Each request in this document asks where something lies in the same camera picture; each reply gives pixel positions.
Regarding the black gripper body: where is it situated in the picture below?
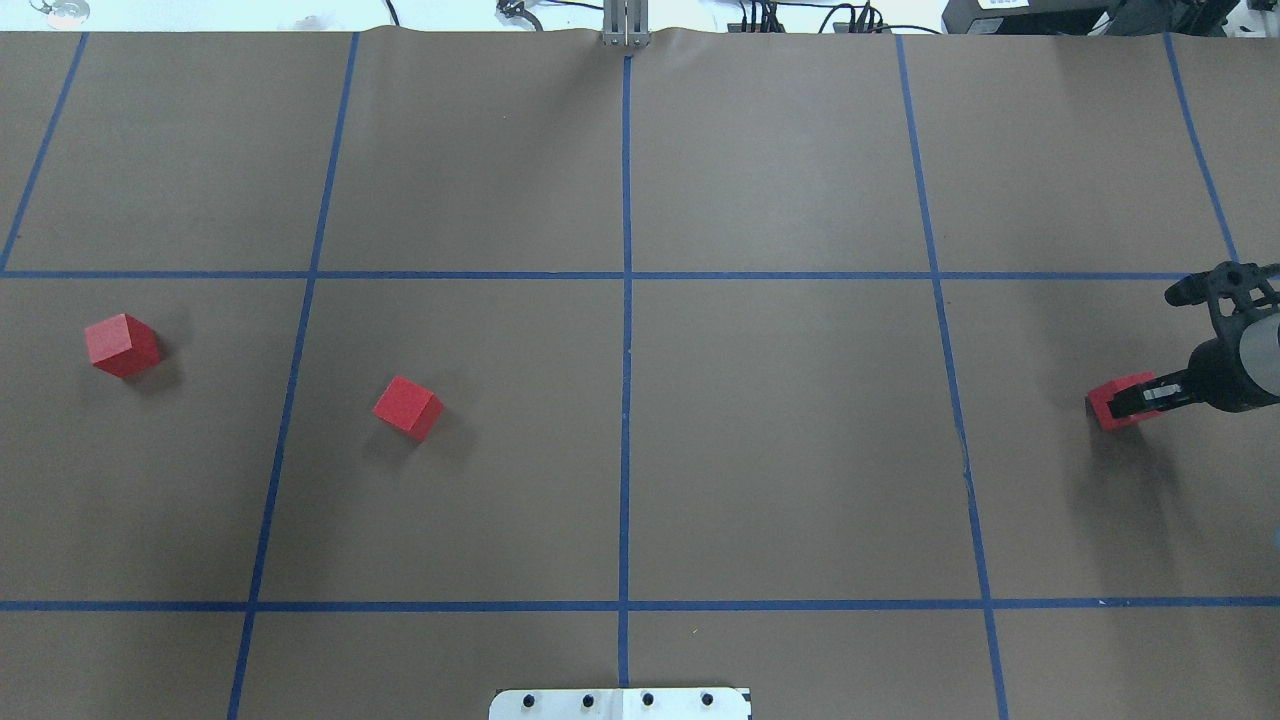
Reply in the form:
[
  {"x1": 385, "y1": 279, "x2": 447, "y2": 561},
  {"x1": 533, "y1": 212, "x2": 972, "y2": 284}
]
[{"x1": 1176, "y1": 338, "x2": 1251, "y2": 413}]

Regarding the red block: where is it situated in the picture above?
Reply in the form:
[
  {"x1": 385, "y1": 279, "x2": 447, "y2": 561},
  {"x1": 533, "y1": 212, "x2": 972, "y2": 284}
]
[
  {"x1": 372, "y1": 375, "x2": 445, "y2": 443},
  {"x1": 84, "y1": 313, "x2": 161, "y2": 378},
  {"x1": 1087, "y1": 372, "x2": 1161, "y2": 432}
]

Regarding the black box device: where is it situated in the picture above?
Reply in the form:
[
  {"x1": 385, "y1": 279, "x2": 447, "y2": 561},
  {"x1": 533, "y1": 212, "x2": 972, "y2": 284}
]
[{"x1": 942, "y1": 0, "x2": 1251, "y2": 36}]

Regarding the brown paper table mat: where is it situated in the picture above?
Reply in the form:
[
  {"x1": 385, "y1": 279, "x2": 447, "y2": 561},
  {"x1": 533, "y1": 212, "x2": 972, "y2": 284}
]
[{"x1": 3, "y1": 27, "x2": 1277, "y2": 719}]

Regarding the clear tape roll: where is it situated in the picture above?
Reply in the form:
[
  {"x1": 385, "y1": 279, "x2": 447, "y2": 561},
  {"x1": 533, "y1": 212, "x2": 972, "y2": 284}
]
[{"x1": 29, "y1": 0, "x2": 91, "y2": 31}]

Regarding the white camera stand base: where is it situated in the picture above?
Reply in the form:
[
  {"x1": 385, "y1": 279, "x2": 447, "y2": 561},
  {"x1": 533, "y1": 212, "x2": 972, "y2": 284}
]
[{"x1": 488, "y1": 687, "x2": 753, "y2": 719}]

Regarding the aluminium frame post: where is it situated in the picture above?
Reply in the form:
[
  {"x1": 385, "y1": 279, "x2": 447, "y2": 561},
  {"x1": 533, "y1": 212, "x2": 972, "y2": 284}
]
[{"x1": 600, "y1": 0, "x2": 652, "y2": 49}]

